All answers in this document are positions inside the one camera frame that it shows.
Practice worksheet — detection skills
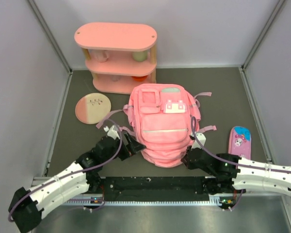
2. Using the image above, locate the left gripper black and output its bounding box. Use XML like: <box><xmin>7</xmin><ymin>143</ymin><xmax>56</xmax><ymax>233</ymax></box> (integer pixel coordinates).
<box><xmin>102</xmin><ymin>132</ymin><xmax>146</xmax><ymax>163</ymax></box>

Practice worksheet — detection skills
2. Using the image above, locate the pink school backpack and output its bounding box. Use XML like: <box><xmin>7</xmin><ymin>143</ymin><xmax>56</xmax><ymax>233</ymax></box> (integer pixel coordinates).
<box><xmin>96</xmin><ymin>83</ymin><xmax>217</xmax><ymax>168</ymax></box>

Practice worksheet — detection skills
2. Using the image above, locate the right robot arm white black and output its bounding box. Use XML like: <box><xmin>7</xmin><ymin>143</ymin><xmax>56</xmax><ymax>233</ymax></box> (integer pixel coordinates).
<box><xmin>181</xmin><ymin>148</ymin><xmax>291</xmax><ymax>197</ymax></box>

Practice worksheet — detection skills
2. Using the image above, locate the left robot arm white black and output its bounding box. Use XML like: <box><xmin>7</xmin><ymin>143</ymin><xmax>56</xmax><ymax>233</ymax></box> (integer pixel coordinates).
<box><xmin>8</xmin><ymin>133</ymin><xmax>146</xmax><ymax>233</ymax></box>

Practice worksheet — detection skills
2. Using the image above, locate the pink pencil case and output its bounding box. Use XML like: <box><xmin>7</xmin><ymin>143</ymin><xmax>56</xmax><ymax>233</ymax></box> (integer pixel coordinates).
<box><xmin>228</xmin><ymin>126</ymin><xmax>251</xmax><ymax>160</ymax></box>

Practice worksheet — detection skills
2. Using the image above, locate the pink and cream plate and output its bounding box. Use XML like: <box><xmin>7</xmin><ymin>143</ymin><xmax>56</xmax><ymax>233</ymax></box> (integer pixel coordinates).
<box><xmin>75</xmin><ymin>93</ymin><xmax>111</xmax><ymax>124</ymax></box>

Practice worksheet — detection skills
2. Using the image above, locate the orange bowl on lower shelf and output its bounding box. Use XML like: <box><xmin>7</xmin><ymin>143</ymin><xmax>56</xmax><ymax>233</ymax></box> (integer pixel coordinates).
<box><xmin>132</xmin><ymin>76</ymin><xmax>147</xmax><ymax>82</ymax></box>

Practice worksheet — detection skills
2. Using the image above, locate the clear glass on lower shelf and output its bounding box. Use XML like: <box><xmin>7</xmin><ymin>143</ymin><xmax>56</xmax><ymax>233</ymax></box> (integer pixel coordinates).
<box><xmin>111</xmin><ymin>75</ymin><xmax>122</xmax><ymax>82</ymax></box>

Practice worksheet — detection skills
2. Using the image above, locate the pale green cup on shelf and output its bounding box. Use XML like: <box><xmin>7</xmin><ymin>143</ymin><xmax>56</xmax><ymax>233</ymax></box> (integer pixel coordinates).
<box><xmin>132</xmin><ymin>51</ymin><xmax>148</xmax><ymax>62</ymax></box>

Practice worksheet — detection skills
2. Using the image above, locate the pink three-tier shelf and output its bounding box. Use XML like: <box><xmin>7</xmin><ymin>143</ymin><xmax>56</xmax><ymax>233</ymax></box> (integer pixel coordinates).
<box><xmin>74</xmin><ymin>22</ymin><xmax>157</xmax><ymax>94</ymax></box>

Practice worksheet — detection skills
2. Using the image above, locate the pink cup on shelf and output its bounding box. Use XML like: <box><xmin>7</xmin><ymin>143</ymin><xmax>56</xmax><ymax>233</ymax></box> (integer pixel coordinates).
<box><xmin>94</xmin><ymin>50</ymin><xmax>109</xmax><ymax>63</ymax></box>

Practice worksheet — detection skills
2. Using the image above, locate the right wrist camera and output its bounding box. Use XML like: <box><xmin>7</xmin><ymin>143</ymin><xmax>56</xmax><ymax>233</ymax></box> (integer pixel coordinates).
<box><xmin>192</xmin><ymin>132</ymin><xmax>206</xmax><ymax>149</ymax></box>

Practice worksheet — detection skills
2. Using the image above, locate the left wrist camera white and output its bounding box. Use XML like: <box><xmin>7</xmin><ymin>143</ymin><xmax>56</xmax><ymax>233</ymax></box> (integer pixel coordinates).
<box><xmin>103</xmin><ymin>125</ymin><xmax>120</xmax><ymax>140</ymax></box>

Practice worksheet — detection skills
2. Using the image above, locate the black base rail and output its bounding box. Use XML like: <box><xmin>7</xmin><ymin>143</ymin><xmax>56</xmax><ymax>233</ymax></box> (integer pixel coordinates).
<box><xmin>72</xmin><ymin>176</ymin><xmax>236</xmax><ymax>202</ymax></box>

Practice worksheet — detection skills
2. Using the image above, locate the grey slotted cable duct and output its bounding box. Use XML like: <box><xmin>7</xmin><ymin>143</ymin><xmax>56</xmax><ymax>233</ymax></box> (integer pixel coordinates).
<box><xmin>63</xmin><ymin>196</ymin><xmax>236</xmax><ymax>206</ymax></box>

